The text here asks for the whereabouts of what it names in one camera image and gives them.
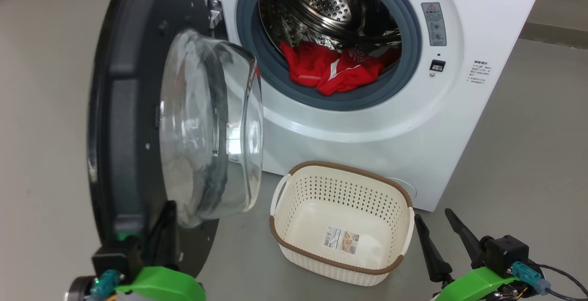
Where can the steel perforated washer drum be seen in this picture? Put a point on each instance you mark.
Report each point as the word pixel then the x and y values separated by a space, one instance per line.
pixel 321 2

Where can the black door latch socket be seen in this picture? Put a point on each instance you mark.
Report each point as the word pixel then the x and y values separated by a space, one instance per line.
pixel 437 65

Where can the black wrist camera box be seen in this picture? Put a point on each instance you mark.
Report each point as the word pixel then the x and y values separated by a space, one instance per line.
pixel 505 252
pixel 112 259

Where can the cream laundry basket brown rim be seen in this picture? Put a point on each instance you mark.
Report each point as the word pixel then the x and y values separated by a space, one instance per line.
pixel 294 246

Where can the round white drain filter cover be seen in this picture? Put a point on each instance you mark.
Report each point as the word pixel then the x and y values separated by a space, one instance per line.
pixel 406 188

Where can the grey warning label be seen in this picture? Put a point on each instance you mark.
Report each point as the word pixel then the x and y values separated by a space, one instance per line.
pixel 434 24

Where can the printed product label sticker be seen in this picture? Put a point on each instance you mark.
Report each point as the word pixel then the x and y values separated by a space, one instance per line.
pixel 341 240

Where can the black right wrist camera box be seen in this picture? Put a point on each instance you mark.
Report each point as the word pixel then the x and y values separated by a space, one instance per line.
pixel 505 252

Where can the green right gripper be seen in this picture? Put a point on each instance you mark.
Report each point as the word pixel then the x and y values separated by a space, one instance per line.
pixel 477 285

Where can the black round glass washer door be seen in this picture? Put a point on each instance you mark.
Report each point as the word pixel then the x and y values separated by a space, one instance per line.
pixel 128 122

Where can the red and white garment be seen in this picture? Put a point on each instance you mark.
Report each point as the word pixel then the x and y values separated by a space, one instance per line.
pixel 321 69

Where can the metal door hinge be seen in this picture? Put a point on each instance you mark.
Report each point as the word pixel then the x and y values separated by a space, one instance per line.
pixel 215 14

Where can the white washing machine body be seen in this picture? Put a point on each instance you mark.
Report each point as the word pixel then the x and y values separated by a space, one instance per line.
pixel 367 135

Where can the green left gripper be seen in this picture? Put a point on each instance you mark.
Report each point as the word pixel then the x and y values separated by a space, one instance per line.
pixel 161 285

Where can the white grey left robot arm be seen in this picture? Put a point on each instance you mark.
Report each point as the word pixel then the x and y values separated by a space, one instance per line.
pixel 80 289

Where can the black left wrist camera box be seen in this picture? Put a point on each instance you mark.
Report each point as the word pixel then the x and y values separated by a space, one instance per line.
pixel 112 259

